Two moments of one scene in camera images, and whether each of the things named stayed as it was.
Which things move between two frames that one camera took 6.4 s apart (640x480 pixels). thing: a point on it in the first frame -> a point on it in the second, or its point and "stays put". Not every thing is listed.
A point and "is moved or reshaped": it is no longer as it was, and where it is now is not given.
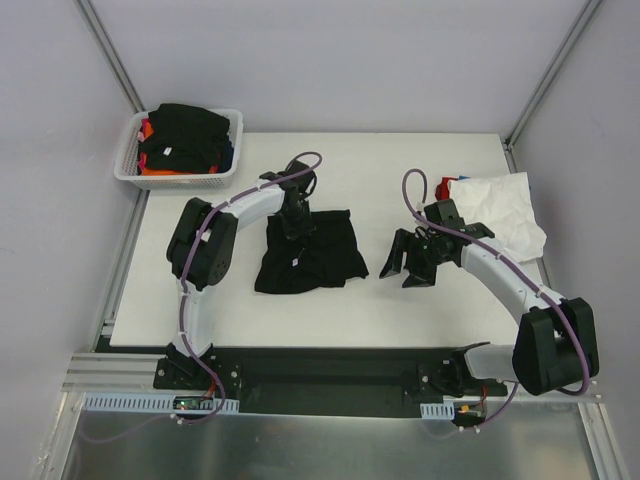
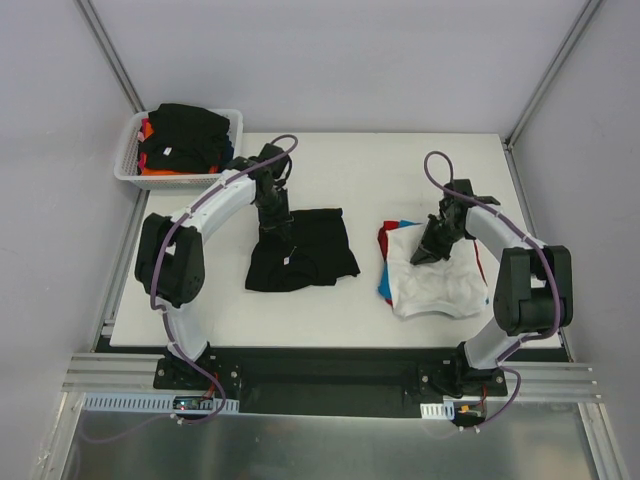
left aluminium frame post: x=97 y=30 stays put
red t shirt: x=442 y=191 is moved or reshaped
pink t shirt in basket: x=143 y=155 stays put
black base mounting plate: x=322 y=380 stays put
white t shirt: x=503 y=203 -> x=455 y=285
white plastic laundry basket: x=126 y=164 stays put
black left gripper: x=296 y=226 -> x=275 y=223
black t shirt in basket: x=185 y=139 stays put
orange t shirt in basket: x=149 y=171 stays put
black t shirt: x=326 y=257 is moved or reshaped
